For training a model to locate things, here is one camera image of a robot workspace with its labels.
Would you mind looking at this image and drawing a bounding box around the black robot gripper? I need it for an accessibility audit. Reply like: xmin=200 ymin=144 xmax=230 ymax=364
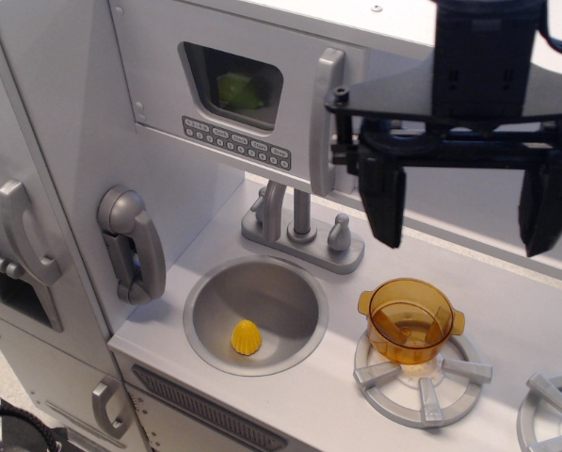
xmin=326 ymin=1 xmax=562 ymax=175

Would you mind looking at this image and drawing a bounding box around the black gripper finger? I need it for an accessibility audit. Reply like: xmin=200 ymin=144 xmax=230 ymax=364
xmin=519 ymin=159 xmax=562 ymax=257
xmin=358 ymin=145 xmax=407 ymax=248

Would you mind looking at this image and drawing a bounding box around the silver microwave door handle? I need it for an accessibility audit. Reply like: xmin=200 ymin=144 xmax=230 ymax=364
xmin=309 ymin=48 xmax=345 ymax=197

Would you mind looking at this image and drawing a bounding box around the grey toy microwave door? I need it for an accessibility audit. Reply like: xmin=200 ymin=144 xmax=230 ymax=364
xmin=110 ymin=1 xmax=368 ymax=196

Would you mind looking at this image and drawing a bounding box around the green toy vegetable in microwave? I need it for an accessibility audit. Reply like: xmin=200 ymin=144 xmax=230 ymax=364
xmin=217 ymin=72 xmax=265 ymax=109

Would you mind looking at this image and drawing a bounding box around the silver toy faucet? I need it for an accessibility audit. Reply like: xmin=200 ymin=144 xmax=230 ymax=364
xmin=241 ymin=181 xmax=364 ymax=275

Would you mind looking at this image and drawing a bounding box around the amber transparent toy pot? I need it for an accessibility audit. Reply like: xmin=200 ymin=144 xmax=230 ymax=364
xmin=358 ymin=278 xmax=465 ymax=365

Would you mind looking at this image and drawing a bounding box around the round steel toy sink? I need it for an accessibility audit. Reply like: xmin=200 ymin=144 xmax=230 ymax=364
xmin=183 ymin=256 xmax=329 ymax=377

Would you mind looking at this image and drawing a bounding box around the yellow toy corn piece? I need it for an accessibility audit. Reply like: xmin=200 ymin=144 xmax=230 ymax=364
xmin=231 ymin=319 xmax=263 ymax=356

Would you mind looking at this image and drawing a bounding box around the silver stove burner under pot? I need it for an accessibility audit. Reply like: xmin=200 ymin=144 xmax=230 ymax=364
xmin=353 ymin=335 xmax=493 ymax=429

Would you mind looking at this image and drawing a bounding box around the silver stove burner right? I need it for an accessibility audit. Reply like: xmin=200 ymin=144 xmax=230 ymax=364
xmin=517 ymin=373 xmax=562 ymax=451

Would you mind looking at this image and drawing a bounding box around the grey oven vent panel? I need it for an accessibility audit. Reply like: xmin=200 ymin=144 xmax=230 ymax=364
xmin=132 ymin=365 xmax=287 ymax=451

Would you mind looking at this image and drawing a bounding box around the grey ice dispenser panel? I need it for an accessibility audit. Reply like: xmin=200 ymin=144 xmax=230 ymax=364
xmin=0 ymin=254 xmax=63 ymax=332

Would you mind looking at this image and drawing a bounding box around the black device bottom left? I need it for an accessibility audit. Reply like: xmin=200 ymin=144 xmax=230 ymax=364
xmin=0 ymin=398 xmax=81 ymax=451

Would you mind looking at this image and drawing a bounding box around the black cable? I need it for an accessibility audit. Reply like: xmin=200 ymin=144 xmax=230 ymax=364
xmin=537 ymin=0 xmax=562 ymax=57

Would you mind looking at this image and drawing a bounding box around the grey toy wall phone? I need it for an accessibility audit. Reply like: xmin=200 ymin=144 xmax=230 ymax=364
xmin=97 ymin=186 xmax=166 ymax=305

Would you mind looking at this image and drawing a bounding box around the silver lower fridge handle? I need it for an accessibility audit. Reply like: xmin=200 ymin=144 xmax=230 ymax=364
xmin=91 ymin=377 xmax=132 ymax=440

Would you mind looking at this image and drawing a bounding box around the silver fridge handle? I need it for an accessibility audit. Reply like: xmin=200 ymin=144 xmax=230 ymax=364
xmin=0 ymin=179 xmax=61 ymax=286
xmin=91 ymin=377 xmax=132 ymax=440

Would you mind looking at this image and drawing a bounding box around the silver upper fridge handle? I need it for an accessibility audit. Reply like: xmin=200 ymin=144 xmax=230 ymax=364
xmin=0 ymin=179 xmax=61 ymax=286

